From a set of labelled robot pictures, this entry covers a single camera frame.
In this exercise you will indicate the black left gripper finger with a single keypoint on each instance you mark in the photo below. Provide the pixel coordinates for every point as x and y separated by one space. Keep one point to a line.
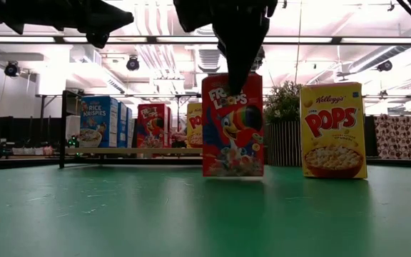
114 20
111 10

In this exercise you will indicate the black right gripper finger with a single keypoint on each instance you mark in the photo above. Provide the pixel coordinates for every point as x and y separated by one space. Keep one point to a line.
243 50

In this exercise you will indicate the red Froot Loops cereal box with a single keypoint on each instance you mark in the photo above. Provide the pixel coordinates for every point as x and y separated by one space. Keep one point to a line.
152 125
169 128
232 135

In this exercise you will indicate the yellow Corn Pops cereal box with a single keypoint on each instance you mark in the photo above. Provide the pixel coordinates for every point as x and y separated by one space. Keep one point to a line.
334 132
195 125

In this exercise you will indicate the black ceiling spotlight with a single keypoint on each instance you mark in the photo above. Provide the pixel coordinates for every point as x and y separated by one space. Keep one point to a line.
385 66
132 64
11 69
260 57

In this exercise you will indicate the artificial plant in striped pot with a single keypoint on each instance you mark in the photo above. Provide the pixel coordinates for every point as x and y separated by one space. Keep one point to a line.
284 142

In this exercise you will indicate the black screen row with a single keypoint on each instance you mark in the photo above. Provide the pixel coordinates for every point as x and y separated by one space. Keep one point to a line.
20 130

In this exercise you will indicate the brown white patterned panel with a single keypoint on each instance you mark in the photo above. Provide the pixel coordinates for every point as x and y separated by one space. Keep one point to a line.
387 135

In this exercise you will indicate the green table mat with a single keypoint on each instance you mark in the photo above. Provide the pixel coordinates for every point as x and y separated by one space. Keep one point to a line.
155 214

